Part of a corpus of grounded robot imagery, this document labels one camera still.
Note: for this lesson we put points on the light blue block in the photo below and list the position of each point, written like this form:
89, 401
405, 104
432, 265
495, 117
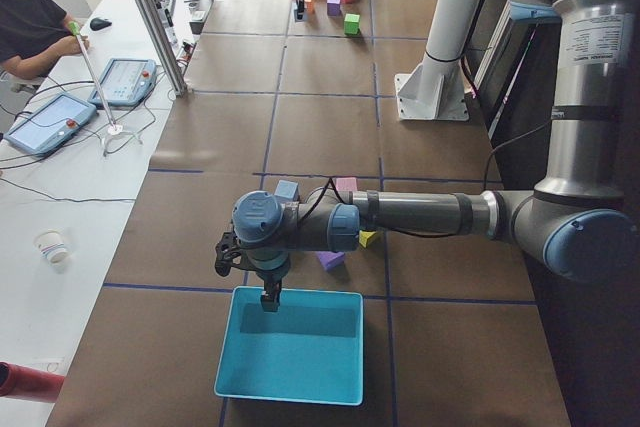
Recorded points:
287, 191
299, 16

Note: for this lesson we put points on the orange foam block right side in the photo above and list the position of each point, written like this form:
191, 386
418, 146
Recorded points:
310, 6

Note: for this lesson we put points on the purple foam block right side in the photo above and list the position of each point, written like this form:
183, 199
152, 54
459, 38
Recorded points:
333, 7

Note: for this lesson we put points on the purple foam block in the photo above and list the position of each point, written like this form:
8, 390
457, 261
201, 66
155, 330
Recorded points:
333, 7
329, 260

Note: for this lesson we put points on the green foam block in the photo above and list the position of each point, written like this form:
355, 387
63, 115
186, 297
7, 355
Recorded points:
351, 24

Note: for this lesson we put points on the purple foam block left side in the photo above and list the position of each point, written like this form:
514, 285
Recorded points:
329, 260

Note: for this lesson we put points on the teal plastic bin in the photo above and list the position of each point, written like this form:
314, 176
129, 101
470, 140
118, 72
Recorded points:
311, 350

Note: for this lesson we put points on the yellow foam block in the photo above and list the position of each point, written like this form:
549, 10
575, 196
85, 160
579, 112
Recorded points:
368, 238

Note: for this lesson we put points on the pink foam block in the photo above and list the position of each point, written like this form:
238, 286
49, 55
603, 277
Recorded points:
346, 184

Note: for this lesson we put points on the teach pendant far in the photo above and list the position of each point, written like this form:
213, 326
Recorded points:
126, 82

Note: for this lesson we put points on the teach pendant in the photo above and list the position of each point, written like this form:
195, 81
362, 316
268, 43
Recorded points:
126, 82
53, 124

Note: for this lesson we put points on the black computer mouse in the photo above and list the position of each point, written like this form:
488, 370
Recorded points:
97, 24

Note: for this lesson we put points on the paper cup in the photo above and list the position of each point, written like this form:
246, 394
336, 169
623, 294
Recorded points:
53, 249

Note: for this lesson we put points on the stick on white stand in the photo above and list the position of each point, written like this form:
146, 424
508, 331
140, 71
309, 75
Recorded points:
114, 129

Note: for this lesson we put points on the seated person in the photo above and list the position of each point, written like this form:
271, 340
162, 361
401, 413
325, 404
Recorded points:
35, 34

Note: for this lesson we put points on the red fire extinguisher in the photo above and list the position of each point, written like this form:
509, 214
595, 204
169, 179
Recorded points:
24, 383

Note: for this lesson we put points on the teach pendant near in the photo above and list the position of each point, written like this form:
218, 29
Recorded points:
53, 124

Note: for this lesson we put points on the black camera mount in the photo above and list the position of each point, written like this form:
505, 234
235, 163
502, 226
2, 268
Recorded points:
229, 255

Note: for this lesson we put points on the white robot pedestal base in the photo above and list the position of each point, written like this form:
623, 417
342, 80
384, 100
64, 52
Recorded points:
434, 90

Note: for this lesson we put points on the aluminium frame post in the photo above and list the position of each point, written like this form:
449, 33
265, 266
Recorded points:
152, 21

